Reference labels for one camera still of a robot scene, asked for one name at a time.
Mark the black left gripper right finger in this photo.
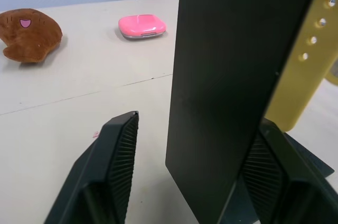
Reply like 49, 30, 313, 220
242, 117, 338, 224

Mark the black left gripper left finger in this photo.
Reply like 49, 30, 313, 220
43, 110, 140, 224

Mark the black watch display stand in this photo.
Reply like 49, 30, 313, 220
165, 0, 335, 224

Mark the pink plastic case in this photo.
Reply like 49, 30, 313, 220
118, 14, 167, 40

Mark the brown plush toy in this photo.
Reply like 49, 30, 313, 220
0, 8, 63, 64

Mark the yellow watch strap with holes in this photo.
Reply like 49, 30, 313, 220
264, 0, 338, 132

